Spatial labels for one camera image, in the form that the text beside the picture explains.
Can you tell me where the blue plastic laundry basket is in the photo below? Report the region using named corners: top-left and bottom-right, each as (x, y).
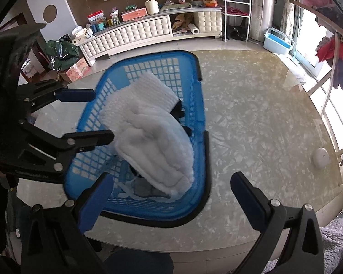
top-left (63, 50), bottom-right (212, 229)

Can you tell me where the red hanging garment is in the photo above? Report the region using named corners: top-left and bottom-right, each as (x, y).
top-left (316, 36), bottom-right (343, 63)

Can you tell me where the cream canister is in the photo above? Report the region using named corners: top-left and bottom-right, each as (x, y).
top-left (145, 0), bottom-right (160, 15)

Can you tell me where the patterned curtain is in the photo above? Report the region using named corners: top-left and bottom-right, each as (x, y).
top-left (280, 0), bottom-right (299, 36)

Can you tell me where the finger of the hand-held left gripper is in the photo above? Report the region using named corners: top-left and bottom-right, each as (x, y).
top-left (16, 80), bottom-right (97, 118)
top-left (19, 120), bottom-right (115, 172)

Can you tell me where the white shelf rack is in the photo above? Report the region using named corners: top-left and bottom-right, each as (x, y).
top-left (213, 0), bottom-right (252, 43)

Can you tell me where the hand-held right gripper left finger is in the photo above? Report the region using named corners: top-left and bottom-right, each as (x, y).
top-left (21, 173), bottom-right (115, 274)

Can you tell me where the white fluffy blanket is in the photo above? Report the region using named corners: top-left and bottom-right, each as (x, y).
top-left (99, 71), bottom-right (195, 197)

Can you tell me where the grey knit blanket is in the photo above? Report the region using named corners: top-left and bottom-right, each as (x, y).
top-left (320, 220), bottom-right (343, 274)

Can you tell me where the green flat box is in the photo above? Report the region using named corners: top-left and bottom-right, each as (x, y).
top-left (160, 3), bottom-right (193, 11)

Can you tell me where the white drying rack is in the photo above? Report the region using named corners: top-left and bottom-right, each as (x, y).
top-left (289, 0), bottom-right (343, 166)

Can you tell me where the white round device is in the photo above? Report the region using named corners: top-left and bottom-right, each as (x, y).
top-left (312, 148), bottom-right (331, 169)

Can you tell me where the red and white box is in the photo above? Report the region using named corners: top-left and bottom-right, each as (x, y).
top-left (88, 11), bottom-right (105, 25)

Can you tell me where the silver standing air conditioner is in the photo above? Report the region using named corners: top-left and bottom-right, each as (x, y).
top-left (250, 0), bottom-right (275, 42)

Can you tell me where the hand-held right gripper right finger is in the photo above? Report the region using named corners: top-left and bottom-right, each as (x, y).
top-left (230, 172), bottom-right (324, 274)

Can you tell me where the black cloth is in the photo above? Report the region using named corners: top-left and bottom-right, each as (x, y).
top-left (169, 100), bottom-right (193, 137)

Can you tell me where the blue mop bucket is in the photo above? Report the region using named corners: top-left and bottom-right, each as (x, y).
top-left (264, 27), bottom-right (295, 55)

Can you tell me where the white tufted cabinet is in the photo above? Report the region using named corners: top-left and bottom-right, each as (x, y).
top-left (79, 7), bottom-right (223, 66)

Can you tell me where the dark blue cloth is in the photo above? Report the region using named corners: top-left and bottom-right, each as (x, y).
top-left (103, 251), bottom-right (173, 274)

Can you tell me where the brown paper bag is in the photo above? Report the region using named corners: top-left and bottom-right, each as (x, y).
top-left (173, 14), bottom-right (193, 31)

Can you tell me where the white tissue box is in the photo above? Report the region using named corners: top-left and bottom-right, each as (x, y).
top-left (71, 26), bottom-right (88, 45)

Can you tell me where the printed cardboard box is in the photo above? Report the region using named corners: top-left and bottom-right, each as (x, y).
top-left (59, 57), bottom-right (91, 83)

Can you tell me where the green plastic bag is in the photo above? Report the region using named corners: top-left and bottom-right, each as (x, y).
top-left (44, 40), bottom-right (80, 70)

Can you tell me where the pink box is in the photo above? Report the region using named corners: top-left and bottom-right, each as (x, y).
top-left (121, 7), bottom-right (148, 21)

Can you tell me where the pink hanging garment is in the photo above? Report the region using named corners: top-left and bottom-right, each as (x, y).
top-left (301, 0), bottom-right (335, 26)

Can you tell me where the black bag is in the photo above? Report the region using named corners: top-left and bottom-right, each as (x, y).
top-left (227, 25), bottom-right (248, 41)

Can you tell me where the magenta folded cloth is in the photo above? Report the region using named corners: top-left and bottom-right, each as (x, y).
top-left (226, 6), bottom-right (250, 16)

